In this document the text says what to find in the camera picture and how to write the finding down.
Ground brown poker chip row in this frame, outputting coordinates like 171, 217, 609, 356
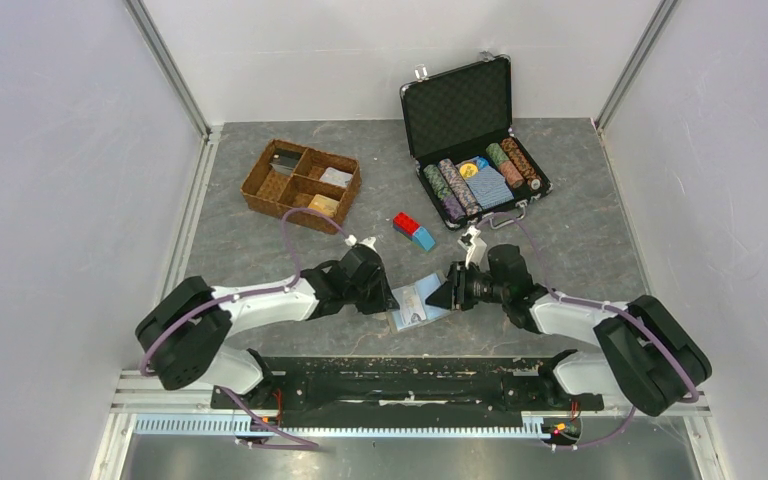
500, 137, 543, 192

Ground brown wicker divided basket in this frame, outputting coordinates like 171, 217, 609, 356
240, 139, 362, 234

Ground black poker chip case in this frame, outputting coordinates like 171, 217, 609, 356
399, 52, 553, 231

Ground green pink chip row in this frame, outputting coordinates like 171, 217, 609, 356
486, 143, 524, 189

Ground blue playing card deck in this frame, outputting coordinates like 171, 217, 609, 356
465, 166, 514, 210

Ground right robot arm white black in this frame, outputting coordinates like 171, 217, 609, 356
425, 244, 713, 417

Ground yellow dealer button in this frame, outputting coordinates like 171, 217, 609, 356
458, 161, 480, 179

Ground gold cards in basket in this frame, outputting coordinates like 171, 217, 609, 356
307, 194, 340, 218

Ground purple poker chip row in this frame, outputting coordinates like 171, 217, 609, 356
437, 159, 482, 216

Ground red toy brick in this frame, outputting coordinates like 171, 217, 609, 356
392, 212, 420, 238

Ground silver VIP cards stack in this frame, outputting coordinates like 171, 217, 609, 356
319, 167, 353, 189

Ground black cards in basket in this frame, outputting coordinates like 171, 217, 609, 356
270, 149, 303, 176

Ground silver VIP credit card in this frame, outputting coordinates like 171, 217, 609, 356
393, 286, 429, 330

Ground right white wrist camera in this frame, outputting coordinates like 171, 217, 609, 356
458, 226, 487, 267

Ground blue toy brick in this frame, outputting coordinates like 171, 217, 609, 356
411, 226, 436, 252

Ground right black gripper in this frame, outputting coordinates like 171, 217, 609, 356
425, 261, 509, 311

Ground green poker chip row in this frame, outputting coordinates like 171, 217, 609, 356
423, 164, 465, 221

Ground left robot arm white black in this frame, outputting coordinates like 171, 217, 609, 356
135, 243, 399, 408

